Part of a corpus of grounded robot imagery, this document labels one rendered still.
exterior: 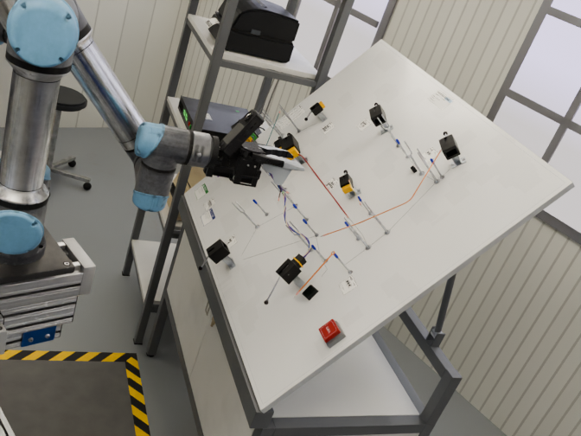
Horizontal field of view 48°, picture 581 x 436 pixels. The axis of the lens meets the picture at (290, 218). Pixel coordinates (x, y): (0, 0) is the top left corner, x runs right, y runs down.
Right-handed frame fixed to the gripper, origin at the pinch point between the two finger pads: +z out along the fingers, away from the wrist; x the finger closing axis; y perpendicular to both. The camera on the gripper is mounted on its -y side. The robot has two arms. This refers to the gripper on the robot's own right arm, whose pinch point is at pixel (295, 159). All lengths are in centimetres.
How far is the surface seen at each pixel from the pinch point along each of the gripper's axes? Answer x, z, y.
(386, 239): -21, 44, 24
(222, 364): -41, 13, 84
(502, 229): 3, 60, 7
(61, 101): -266, -44, 65
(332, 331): -3, 26, 46
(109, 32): -366, -17, 33
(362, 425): -5, 48, 78
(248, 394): -9, 11, 72
